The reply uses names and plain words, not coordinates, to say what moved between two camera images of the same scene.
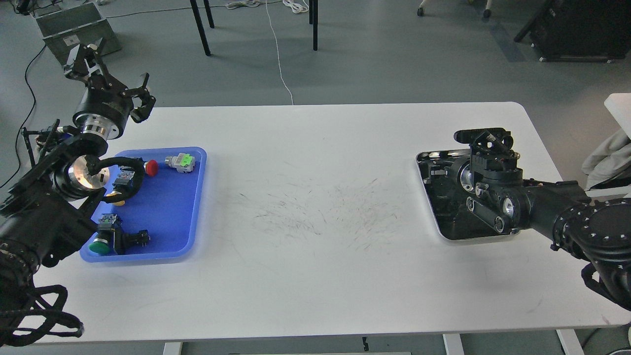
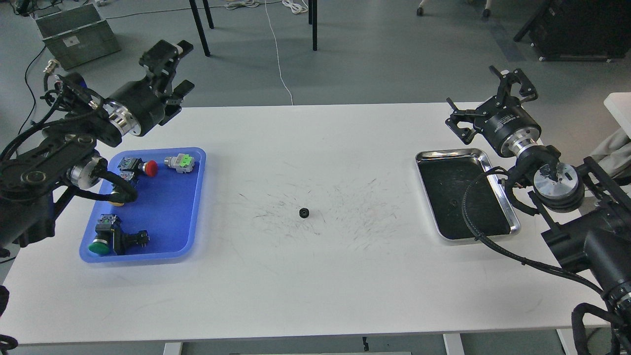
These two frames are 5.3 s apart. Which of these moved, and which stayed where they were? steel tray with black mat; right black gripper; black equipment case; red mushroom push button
Moved: right black gripper
Stayed: red mushroom push button; steel tray with black mat; black equipment case
